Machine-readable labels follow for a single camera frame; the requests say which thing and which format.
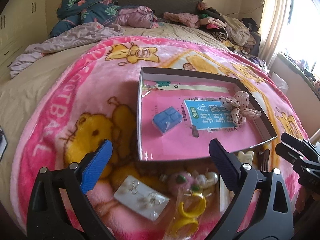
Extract earrings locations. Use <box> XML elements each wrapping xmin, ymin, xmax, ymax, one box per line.
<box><xmin>113</xmin><ymin>176</ymin><xmax>170</xmax><ymax>222</ymax></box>

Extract yellow rings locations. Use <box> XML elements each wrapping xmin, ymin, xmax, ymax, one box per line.
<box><xmin>163</xmin><ymin>189</ymin><xmax>208</xmax><ymax>240</ymax></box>

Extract clear plastic packet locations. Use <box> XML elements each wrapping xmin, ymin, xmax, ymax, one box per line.
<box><xmin>219</xmin><ymin>176</ymin><xmax>234</xmax><ymax>214</ymax></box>

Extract pearl bead cluster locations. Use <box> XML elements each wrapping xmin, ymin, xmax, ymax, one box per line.
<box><xmin>192</xmin><ymin>171</ymin><xmax>219</xmax><ymax>189</ymax></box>

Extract mauve hair comb clip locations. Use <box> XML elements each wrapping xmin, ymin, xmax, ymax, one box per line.
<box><xmin>257</xmin><ymin>149</ymin><xmax>270</xmax><ymax>172</ymax></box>

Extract polka dot fabric bow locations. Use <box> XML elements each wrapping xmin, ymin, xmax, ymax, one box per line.
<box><xmin>220</xmin><ymin>90</ymin><xmax>261</xmax><ymax>126</ymax></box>

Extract shallow cardboard box tray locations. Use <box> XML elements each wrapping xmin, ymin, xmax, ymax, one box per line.
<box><xmin>137</xmin><ymin>67</ymin><xmax>277</xmax><ymax>162</ymax></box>

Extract blue square hair clip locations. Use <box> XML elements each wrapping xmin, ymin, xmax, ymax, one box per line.
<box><xmin>152</xmin><ymin>107</ymin><xmax>182</xmax><ymax>134</ymax></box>

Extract pink cartoon fleece blanket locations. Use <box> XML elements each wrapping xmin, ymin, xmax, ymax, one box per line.
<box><xmin>10</xmin><ymin>36</ymin><xmax>308</xmax><ymax>239</ymax></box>

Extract cream curtain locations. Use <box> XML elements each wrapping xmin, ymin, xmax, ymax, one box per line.
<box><xmin>259</xmin><ymin>0</ymin><xmax>291</xmax><ymax>68</ymax></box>

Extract pile of clothes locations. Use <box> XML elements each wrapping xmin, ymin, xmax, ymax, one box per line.
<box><xmin>163</xmin><ymin>2</ymin><xmax>261</xmax><ymax>56</ymax></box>

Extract pink crumpled garment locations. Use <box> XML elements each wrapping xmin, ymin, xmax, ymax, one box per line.
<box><xmin>115</xmin><ymin>5</ymin><xmax>159</xmax><ymax>29</ymax></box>

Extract navy floral quilt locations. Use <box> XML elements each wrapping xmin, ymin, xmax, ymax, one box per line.
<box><xmin>49</xmin><ymin>0</ymin><xmax>121</xmax><ymax>39</ymax></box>

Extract cream wardrobe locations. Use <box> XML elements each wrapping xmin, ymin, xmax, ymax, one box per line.
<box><xmin>1</xmin><ymin>0</ymin><xmax>48</xmax><ymax>83</ymax></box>

